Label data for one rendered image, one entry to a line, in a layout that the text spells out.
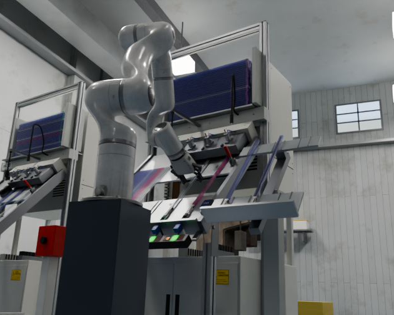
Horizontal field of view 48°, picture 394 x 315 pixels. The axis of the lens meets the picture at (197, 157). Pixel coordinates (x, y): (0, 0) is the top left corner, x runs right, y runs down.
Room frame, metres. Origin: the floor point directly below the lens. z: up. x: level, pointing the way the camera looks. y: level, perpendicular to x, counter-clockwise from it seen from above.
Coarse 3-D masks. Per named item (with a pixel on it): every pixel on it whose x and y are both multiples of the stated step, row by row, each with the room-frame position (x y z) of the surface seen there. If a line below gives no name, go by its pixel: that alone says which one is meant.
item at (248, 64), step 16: (240, 64) 2.11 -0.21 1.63; (176, 80) 2.35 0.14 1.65; (192, 80) 2.29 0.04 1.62; (208, 80) 2.23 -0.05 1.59; (224, 80) 2.17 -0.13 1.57; (240, 80) 2.11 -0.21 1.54; (176, 96) 2.35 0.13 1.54; (192, 96) 2.29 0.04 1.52; (208, 96) 2.23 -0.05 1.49; (224, 96) 2.17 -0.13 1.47; (240, 96) 2.11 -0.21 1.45; (192, 112) 2.28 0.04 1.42; (208, 112) 2.22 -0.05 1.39
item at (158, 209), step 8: (168, 200) 1.97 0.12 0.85; (184, 200) 1.90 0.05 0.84; (192, 200) 1.88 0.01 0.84; (200, 200) 1.84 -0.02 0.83; (152, 208) 1.96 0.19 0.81; (160, 208) 1.94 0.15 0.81; (168, 208) 1.90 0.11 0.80; (176, 208) 1.87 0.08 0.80; (184, 208) 1.85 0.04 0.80; (152, 216) 1.91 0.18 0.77; (160, 216) 1.88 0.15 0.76; (168, 216) 1.85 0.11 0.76; (176, 216) 1.82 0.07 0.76; (192, 216) 1.77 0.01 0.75
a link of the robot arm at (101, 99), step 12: (96, 84) 1.31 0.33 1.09; (108, 84) 1.30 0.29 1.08; (84, 96) 1.33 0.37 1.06; (96, 96) 1.30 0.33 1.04; (108, 96) 1.30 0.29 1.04; (96, 108) 1.30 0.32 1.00; (108, 108) 1.32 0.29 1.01; (120, 108) 1.32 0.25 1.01; (96, 120) 1.32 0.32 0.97; (108, 120) 1.29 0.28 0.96; (108, 132) 1.29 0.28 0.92; (120, 132) 1.29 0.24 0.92; (132, 132) 1.31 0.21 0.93; (132, 144) 1.32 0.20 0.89
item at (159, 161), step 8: (248, 144) 2.09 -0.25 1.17; (240, 152) 2.05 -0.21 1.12; (152, 160) 2.45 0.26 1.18; (160, 160) 2.40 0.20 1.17; (168, 160) 2.35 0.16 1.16; (200, 160) 2.17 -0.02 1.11; (216, 160) 2.10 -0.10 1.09; (144, 168) 2.39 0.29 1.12; (152, 168) 2.35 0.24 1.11; (208, 168) 2.06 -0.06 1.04; (216, 168) 2.02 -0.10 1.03; (224, 168) 1.99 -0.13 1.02; (232, 168) 1.96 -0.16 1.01; (168, 176) 2.17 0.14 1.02; (184, 176) 2.10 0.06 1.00; (192, 176) 2.06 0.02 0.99; (208, 176) 2.01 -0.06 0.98; (216, 176) 2.06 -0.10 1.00; (224, 176) 2.03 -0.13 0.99
